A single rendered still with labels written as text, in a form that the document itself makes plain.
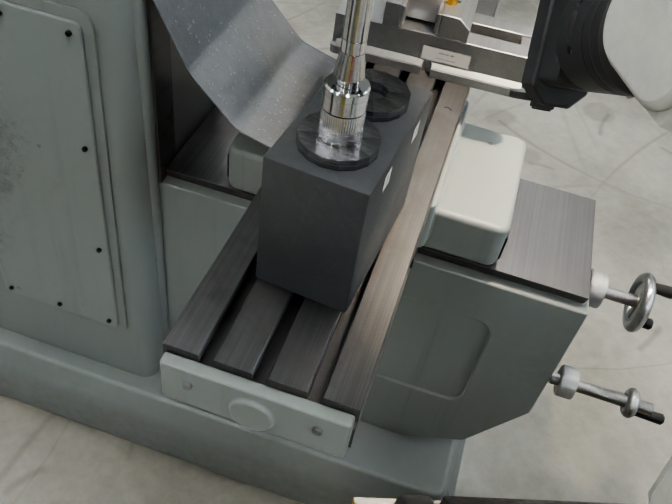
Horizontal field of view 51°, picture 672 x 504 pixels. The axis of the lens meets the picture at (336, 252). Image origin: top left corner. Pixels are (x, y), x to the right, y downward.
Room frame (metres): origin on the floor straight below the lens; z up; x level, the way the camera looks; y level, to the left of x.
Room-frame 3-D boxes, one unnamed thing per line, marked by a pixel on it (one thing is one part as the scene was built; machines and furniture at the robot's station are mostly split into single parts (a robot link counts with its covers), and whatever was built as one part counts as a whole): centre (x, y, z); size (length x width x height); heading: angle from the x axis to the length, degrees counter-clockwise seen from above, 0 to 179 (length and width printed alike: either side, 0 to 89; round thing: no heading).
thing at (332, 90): (0.61, 0.02, 1.22); 0.05 x 0.05 x 0.01
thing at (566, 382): (0.81, -0.55, 0.54); 0.22 x 0.06 x 0.06; 80
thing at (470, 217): (1.04, -0.05, 0.82); 0.50 x 0.35 x 0.12; 80
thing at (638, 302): (0.95, -0.54, 0.66); 0.16 x 0.12 x 0.12; 80
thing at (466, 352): (1.03, -0.08, 0.46); 0.80 x 0.30 x 0.60; 80
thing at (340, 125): (0.61, 0.02, 1.19); 0.05 x 0.05 x 0.06
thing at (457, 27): (1.17, -0.13, 1.05); 0.12 x 0.06 x 0.04; 172
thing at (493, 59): (1.17, -0.11, 1.02); 0.35 x 0.15 x 0.11; 82
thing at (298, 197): (0.66, 0.00, 1.06); 0.22 x 0.12 x 0.20; 165
